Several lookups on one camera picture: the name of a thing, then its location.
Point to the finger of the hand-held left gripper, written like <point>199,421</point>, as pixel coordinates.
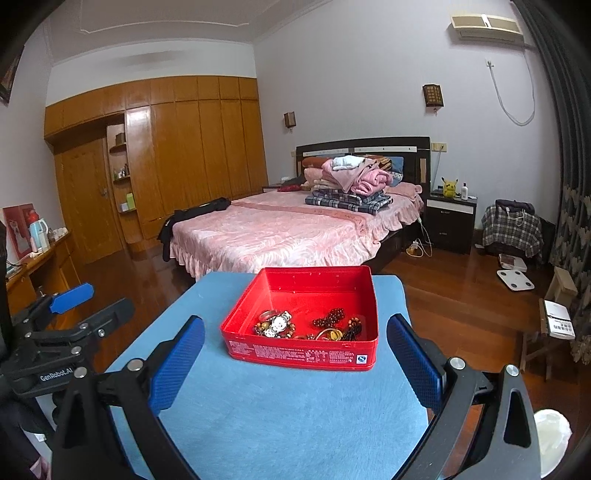
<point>71,296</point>
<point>111,314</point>

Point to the wall socket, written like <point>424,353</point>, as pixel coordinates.
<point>438,146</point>

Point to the red plastic box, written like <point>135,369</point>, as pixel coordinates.
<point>300,355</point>

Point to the yellow plush toy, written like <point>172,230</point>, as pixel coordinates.
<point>449,187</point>

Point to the large brown wall lamp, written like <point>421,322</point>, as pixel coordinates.
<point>432,94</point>

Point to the silver wrist watch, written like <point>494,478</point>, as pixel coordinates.
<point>278,324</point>

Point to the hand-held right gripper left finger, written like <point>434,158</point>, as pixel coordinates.
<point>178,364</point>

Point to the bed with pink bedspread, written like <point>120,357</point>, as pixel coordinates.
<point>286,235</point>

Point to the wall air conditioner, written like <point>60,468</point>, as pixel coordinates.
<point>487,27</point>

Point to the small brown wall lamp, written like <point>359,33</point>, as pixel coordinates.
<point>290,120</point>

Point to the pile of pink clothes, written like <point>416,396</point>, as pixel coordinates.
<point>364,177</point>

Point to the wooden desk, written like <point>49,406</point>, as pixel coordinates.
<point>51,272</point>

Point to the dark nightstand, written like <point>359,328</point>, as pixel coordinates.
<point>450,226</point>

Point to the wooden wardrobe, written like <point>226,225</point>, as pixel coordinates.
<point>194,152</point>

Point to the dark curtain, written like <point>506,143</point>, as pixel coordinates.
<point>568,138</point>

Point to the white trash bag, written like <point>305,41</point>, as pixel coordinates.
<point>551,443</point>

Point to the black garment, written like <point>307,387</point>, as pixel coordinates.
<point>203,210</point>

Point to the folded plaid blanket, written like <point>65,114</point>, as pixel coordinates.
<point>346,202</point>

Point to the wooden stool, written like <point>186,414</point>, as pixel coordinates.
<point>531,341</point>

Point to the plaid bag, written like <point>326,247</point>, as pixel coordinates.
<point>512,230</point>

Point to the red thermos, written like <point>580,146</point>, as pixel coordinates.
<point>32,216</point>

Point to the white flat box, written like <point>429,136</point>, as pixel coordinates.
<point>511,261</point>

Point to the white bathroom scale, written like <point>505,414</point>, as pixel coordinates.
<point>515,280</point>

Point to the cardboard box with papers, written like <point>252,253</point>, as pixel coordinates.
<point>558,323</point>

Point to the blue and white kettle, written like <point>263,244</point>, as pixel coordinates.
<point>39,235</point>

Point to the white bottle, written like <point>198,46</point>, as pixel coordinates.
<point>464,193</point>

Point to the blue table cloth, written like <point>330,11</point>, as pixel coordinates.
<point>277,415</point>

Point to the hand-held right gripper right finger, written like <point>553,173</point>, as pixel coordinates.
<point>413,364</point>

